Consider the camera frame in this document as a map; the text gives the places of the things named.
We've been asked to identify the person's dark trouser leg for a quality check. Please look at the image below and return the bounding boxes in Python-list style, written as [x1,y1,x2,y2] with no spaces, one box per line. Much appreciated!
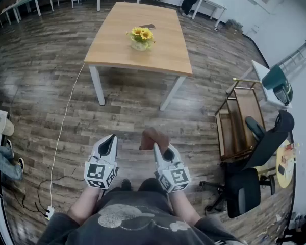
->
[138,177,166,192]

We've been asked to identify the green and white round device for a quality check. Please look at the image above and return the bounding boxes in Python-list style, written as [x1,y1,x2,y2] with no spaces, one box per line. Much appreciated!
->
[273,82,294,107]

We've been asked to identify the wooden table with white legs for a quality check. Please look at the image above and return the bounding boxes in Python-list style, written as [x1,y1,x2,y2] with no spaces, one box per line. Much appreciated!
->
[83,1,193,112]

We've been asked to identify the beige round stool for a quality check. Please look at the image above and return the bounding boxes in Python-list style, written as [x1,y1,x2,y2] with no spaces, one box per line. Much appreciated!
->
[1,113,15,137]

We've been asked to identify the person's dark printed t-shirt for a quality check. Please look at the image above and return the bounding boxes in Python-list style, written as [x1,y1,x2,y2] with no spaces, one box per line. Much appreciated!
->
[37,187,245,245]

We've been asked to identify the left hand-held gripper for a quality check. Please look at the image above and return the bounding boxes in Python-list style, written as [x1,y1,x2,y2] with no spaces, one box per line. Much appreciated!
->
[84,134,118,190]

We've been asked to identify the person's left forearm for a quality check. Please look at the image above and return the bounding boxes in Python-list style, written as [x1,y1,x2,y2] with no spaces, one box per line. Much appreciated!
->
[67,185,104,226]

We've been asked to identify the white power strip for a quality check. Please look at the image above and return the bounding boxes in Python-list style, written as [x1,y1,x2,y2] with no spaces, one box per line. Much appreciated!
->
[45,205,56,221]

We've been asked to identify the grey metal ladder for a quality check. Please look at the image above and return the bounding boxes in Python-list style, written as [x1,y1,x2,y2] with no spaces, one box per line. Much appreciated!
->
[277,38,306,74]

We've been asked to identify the white side table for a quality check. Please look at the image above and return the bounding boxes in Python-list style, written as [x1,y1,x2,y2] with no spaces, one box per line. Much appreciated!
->
[225,59,293,109]

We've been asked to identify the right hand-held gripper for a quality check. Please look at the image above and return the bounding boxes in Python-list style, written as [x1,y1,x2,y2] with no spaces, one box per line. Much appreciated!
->
[153,142,191,193]

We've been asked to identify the cardboard box with clutter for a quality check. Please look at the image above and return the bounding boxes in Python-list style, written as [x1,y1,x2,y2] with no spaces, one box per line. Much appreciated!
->
[224,19,244,34]

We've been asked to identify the yellow round table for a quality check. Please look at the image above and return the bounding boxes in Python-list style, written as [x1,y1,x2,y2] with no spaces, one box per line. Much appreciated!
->
[275,139,296,189]

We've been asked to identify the person's right forearm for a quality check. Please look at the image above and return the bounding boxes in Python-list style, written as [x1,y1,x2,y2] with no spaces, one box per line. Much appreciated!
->
[167,190,201,227]

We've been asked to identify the white floor cable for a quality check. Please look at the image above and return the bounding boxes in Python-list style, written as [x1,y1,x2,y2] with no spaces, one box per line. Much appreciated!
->
[49,63,85,209]

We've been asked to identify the sunflower bouquet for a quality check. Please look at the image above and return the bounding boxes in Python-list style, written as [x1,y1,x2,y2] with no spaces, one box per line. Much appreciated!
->
[126,26,156,52]

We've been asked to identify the person's black shoe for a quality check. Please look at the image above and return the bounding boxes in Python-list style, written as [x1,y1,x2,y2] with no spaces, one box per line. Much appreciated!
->
[120,178,132,191]

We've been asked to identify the black floor cable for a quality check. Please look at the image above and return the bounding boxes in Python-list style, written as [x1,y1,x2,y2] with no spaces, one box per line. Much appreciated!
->
[9,174,85,217]

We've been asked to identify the brown cloth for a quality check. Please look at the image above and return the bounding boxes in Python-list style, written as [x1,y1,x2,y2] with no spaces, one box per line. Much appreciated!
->
[139,127,170,160]

